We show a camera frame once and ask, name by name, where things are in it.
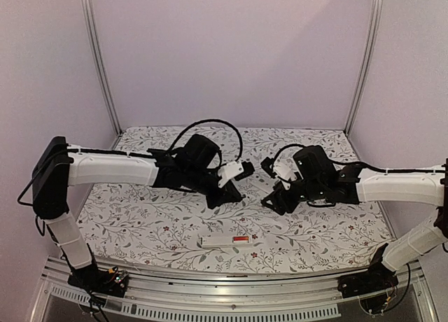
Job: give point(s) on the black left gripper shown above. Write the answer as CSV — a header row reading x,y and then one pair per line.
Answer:
x,y
229,194

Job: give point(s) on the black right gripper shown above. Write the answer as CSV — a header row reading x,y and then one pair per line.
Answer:
x,y
280,199

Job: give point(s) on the red battery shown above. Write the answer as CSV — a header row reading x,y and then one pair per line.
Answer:
x,y
240,239

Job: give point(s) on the white remote control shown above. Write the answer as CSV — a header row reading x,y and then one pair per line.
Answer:
x,y
210,242

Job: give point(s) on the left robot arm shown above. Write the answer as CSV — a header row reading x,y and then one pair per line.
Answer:
x,y
186,169

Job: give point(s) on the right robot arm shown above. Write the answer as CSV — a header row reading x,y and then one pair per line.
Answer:
x,y
322,182

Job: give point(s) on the floral patterned table mat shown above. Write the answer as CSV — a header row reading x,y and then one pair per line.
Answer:
x,y
162,227

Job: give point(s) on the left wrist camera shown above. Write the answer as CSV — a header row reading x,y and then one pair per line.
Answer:
x,y
234,170

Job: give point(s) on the aluminium front rail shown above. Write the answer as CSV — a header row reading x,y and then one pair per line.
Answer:
x,y
164,294

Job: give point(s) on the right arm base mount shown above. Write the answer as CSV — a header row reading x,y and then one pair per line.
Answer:
x,y
377,281

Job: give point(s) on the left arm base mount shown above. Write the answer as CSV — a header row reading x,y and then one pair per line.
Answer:
x,y
91,279

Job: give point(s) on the right aluminium post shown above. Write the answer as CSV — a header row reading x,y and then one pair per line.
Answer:
x,y
372,32

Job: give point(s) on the aluminium post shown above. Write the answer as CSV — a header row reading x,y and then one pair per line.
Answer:
x,y
93,38
372,32

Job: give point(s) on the left aluminium post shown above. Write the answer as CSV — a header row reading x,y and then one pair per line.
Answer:
x,y
93,38

